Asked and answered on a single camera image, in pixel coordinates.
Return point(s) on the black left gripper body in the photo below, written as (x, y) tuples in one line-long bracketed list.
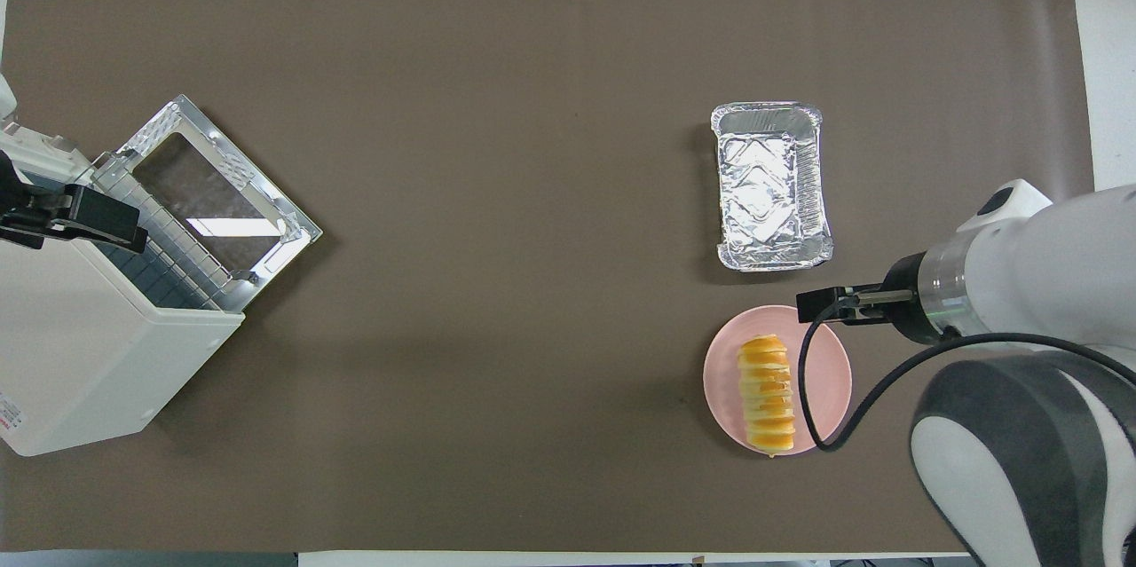
[(102, 216)]

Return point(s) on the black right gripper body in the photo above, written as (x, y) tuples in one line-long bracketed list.
[(914, 301)]

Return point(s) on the golden ridged bread loaf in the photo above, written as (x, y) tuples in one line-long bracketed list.
[(768, 394)]

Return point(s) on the aluminium foil tray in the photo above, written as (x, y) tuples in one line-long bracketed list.
[(768, 185)]

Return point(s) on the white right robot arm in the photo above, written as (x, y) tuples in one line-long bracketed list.
[(1021, 248)]

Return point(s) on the cream toaster oven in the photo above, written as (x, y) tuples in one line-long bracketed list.
[(80, 354)]

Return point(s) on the glass oven door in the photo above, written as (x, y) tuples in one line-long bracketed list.
[(297, 234)]

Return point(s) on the pink round plate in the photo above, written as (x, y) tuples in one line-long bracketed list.
[(723, 381)]

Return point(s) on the brown table mat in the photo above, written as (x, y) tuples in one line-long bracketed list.
[(444, 61)]

